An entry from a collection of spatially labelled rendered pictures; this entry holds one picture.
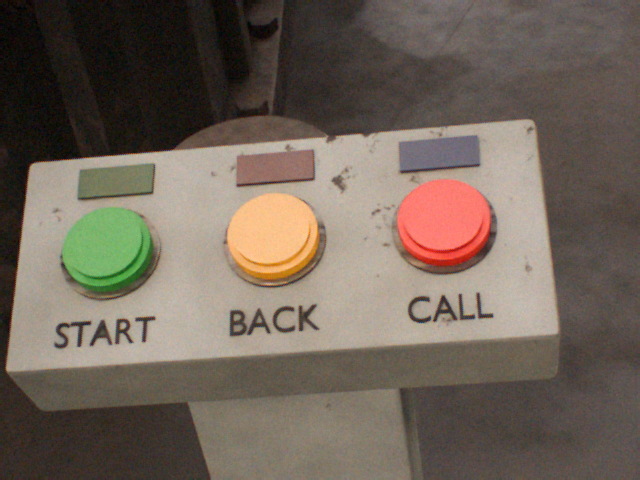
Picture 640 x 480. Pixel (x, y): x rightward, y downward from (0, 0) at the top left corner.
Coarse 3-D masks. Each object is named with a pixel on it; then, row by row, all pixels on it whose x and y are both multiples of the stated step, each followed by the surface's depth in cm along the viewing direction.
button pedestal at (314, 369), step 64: (448, 128) 57; (512, 128) 56; (64, 192) 58; (192, 192) 57; (256, 192) 56; (320, 192) 56; (384, 192) 55; (512, 192) 55; (192, 256) 55; (320, 256) 54; (384, 256) 54; (512, 256) 53; (64, 320) 55; (128, 320) 54; (192, 320) 54; (256, 320) 53; (320, 320) 53; (384, 320) 52; (448, 320) 52; (512, 320) 52; (64, 384) 55; (128, 384) 55; (192, 384) 55; (256, 384) 55; (320, 384) 55; (384, 384) 55; (448, 384) 55; (256, 448) 59; (320, 448) 59; (384, 448) 59
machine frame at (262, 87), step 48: (144, 0) 138; (192, 0) 141; (240, 0) 157; (288, 0) 181; (144, 48) 142; (192, 48) 142; (240, 48) 158; (288, 48) 177; (48, 96) 147; (144, 96) 147; (192, 96) 147; (240, 96) 160; (48, 144) 152
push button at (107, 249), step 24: (96, 216) 56; (120, 216) 55; (72, 240) 55; (96, 240) 55; (120, 240) 55; (144, 240) 55; (72, 264) 55; (96, 264) 54; (120, 264) 54; (144, 264) 55; (96, 288) 54; (120, 288) 55
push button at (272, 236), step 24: (240, 216) 55; (264, 216) 54; (288, 216) 54; (312, 216) 54; (240, 240) 54; (264, 240) 54; (288, 240) 54; (312, 240) 54; (240, 264) 54; (264, 264) 53; (288, 264) 53
